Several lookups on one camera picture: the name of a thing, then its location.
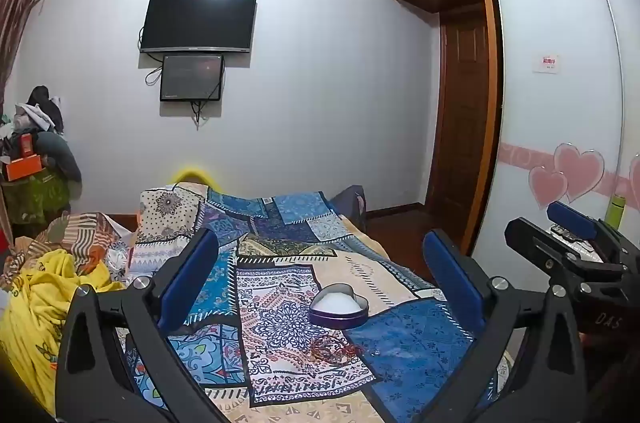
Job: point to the striped orange grey cloth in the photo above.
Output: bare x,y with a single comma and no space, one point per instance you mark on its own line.
75,235

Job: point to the brown wooden door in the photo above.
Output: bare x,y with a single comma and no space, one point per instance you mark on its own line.
457,113

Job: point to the white paper note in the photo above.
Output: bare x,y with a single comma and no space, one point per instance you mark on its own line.
546,63

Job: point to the small black monitor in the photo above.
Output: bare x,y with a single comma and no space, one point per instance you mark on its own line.
191,78

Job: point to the orange box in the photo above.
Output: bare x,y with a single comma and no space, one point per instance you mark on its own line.
24,168

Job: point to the yellow cloth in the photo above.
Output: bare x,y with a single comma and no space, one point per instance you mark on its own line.
45,303

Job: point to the patchwork printed blanket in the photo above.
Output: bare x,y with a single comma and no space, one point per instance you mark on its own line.
280,283

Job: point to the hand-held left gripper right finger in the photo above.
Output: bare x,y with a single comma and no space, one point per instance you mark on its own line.
450,275

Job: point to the black wall television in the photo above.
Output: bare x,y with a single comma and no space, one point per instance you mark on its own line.
197,20

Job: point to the dark coat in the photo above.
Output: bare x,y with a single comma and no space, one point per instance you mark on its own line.
60,148

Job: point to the dark blue bag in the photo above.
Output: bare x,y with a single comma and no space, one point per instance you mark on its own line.
352,200

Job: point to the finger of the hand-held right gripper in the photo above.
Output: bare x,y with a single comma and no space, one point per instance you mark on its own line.
550,248
572,218

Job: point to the yellow plastic object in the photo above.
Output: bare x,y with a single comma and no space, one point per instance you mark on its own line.
192,177

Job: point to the white heart-print sliding door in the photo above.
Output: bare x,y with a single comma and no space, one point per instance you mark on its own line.
560,118

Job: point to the striped brown curtain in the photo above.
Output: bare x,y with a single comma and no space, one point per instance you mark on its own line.
20,8

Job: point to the green bottle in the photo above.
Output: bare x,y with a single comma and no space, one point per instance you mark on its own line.
615,212

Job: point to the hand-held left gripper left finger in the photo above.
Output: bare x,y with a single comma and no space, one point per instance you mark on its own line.
192,275

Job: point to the purple heart-shaped tin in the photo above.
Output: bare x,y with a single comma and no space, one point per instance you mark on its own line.
340,308

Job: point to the small red box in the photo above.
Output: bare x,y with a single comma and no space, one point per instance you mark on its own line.
27,144

